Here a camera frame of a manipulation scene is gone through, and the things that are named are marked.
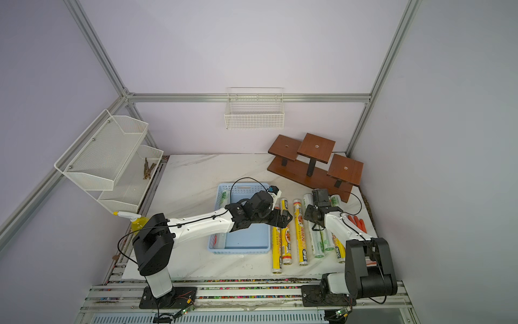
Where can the yellow spray bottle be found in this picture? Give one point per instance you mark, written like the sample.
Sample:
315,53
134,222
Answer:
137,221

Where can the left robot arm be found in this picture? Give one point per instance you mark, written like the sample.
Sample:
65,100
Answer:
153,244

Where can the white mesh two-tier shelf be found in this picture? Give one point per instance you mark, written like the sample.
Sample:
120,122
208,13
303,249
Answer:
107,162

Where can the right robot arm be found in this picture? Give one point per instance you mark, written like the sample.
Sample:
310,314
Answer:
369,271

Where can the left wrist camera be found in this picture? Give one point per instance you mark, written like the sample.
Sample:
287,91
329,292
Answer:
275,192

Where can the yellow wrap roll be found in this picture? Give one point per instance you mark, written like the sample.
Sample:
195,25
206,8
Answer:
300,233
286,255
276,251
339,249

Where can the light blue plastic basket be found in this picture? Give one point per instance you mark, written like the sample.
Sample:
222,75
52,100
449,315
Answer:
254,240

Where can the white wire wall basket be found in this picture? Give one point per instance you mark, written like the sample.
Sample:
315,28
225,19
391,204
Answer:
255,108

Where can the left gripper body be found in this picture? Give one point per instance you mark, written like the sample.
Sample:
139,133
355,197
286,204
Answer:
265,218

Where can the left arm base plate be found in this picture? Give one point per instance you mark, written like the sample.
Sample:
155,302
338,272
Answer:
178,298

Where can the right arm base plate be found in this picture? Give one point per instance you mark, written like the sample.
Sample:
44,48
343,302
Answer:
314,296

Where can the brown wooden tiered stand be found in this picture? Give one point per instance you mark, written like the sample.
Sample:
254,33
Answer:
312,163

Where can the white wrap roll large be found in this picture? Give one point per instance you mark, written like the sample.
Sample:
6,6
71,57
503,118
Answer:
315,236

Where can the brown sticks in shelf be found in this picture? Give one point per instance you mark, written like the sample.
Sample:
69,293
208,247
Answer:
148,169

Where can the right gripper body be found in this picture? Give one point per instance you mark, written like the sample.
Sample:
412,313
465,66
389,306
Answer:
310,213

